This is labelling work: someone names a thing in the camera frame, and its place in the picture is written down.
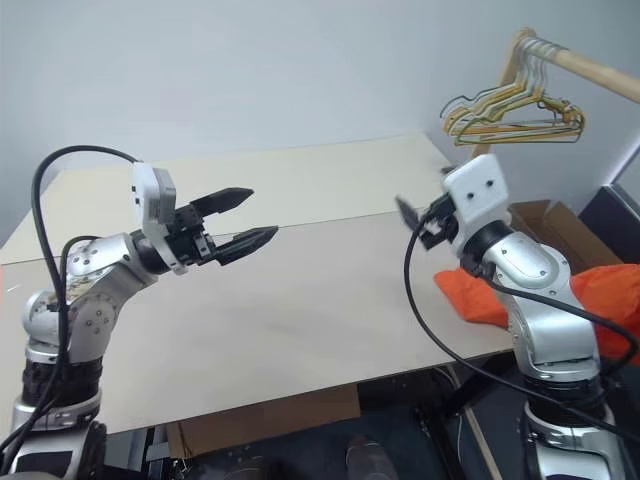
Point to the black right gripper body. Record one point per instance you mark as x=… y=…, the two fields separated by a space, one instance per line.
x=442 y=220

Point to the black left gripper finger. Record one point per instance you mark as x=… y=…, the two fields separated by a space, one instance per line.
x=247 y=244
x=225 y=199

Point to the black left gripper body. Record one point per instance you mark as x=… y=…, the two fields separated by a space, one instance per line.
x=192 y=240

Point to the orange shorts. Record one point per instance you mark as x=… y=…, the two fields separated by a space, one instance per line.
x=470 y=300

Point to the open cardboard box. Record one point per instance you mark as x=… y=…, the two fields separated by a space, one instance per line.
x=550 y=225

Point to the wooden rack upright beam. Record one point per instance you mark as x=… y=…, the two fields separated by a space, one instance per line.
x=510 y=62

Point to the black panel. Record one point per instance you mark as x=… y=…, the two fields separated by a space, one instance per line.
x=615 y=225

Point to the flat cardboard piece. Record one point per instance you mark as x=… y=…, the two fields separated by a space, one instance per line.
x=275 y=420

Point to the thin wooden slat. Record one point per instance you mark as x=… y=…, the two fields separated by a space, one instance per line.
x=482 y=447

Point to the wooden rack rod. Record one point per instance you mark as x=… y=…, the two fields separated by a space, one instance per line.
x=600 y=72

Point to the black rounded shape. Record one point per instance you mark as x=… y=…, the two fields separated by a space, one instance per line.
x=250 y=465

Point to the dark grey rounded shape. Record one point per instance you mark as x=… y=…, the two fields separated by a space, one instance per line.
x=369 y=459

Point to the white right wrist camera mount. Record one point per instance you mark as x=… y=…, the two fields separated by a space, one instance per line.
x=475 y=200

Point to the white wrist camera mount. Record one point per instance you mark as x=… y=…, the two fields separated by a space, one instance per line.
x=147 y=200
x=475 y=200

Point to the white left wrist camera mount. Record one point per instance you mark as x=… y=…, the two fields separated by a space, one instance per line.
x=147 y=200

